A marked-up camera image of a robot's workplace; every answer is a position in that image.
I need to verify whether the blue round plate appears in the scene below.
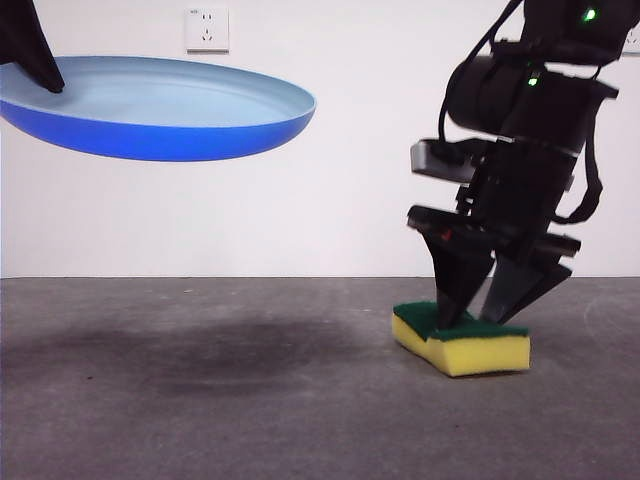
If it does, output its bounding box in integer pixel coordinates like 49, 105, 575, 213
0, 55, 318, 163

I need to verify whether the yellow sponge with green pad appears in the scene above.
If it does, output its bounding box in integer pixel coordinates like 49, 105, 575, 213
391, 301, 532, 378

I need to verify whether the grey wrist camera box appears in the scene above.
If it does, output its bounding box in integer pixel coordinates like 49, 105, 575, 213
409, 138, 484, 183

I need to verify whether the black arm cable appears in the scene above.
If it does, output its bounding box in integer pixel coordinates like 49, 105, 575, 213
553, 74, 605, 225
438, 0, 524, 147

